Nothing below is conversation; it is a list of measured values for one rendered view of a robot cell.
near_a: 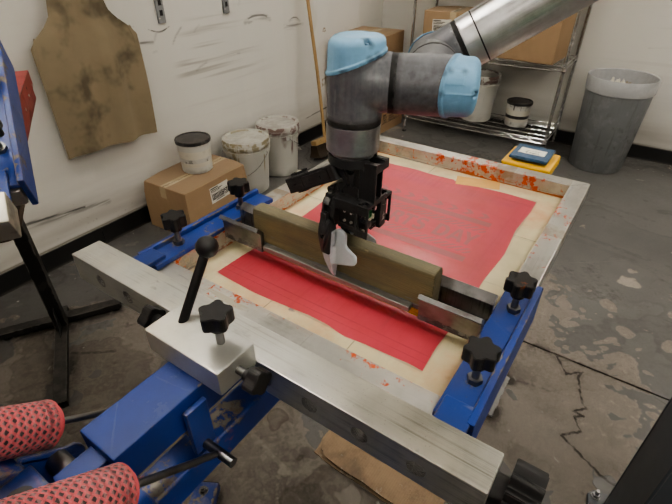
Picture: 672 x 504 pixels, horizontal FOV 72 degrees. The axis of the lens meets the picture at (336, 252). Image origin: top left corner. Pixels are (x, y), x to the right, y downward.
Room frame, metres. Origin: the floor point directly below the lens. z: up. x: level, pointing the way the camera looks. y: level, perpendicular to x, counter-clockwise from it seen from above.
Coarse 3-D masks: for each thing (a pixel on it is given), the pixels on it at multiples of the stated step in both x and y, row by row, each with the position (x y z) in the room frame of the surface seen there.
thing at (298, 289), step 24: (408, 168) 1.13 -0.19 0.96; (432, 192) 0.99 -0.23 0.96; (312, 216) 0.88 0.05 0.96; (384, 240) 0.78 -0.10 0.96; (240, 264) 0.70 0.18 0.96; (264, 264) 0.70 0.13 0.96; (288, 264) 0.70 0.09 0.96; (264, 288) 0.63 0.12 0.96; (288, 288) 0.63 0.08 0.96; (312, 288) 0.63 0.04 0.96; (336, 288) 0.63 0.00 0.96
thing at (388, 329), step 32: (448, 192) 0.99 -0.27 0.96; (480, 192) 0.99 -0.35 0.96; (512, 224) 0.84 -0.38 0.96; (416, 256) 0.72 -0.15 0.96; (480, 256) 0.72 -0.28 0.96; (320, 320) 0.54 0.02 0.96; (352, 320) 0.54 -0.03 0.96; (384, 320) 0.54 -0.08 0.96; (416, 320) 0.54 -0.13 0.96; (384, 352) 0.48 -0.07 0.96; (416, 352) 0.48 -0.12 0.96
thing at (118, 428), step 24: (144, 384) 0.35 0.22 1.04; (168, 384) 0.35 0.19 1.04; (192, 384) 0.35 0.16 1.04; (120, 408) 0.31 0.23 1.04; (144, 408) 0.31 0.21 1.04; (168, 408) 0.31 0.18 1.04; (96, 432) 0.29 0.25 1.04; (120, 432) 0.29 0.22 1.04; (144, 432) 0.29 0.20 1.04; (168, 432) 0.30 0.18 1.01; (120, 456) 0.26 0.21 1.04; (144, 456) 0.28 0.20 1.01
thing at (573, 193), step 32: (416, 160) 1.17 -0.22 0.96; (448, 160) 1.12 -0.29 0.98; (480, 160) 1.10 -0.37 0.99; (288, 192) 0.92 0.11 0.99; (544, 192) 0.98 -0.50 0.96; (576, 192) 0.92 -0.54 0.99; (192, 256) 0.69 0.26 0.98; (544, 256) 0.67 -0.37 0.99; (224, 288) 0.58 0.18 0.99; (256, 320) 0.51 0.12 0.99; (288, 320) 0.51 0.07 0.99; (320, 352) 0.44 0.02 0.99; (352, 352) 0.44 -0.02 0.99; (384, 384) 0.39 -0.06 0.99; (416, 384) 0.39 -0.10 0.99
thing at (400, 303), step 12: (276, 252) 0.68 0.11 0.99; (288, 252) 0.68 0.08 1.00; (300, 264) 0.65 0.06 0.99; (312, 264) 0.64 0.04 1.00; (324, 276) 0.62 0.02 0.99; (336, 276) 0.61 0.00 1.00; (360, 288) 0.58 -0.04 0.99; (372, 288) 0.58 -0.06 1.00; (384, 300) 0.55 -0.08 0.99; (396, 300) 0.55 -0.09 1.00
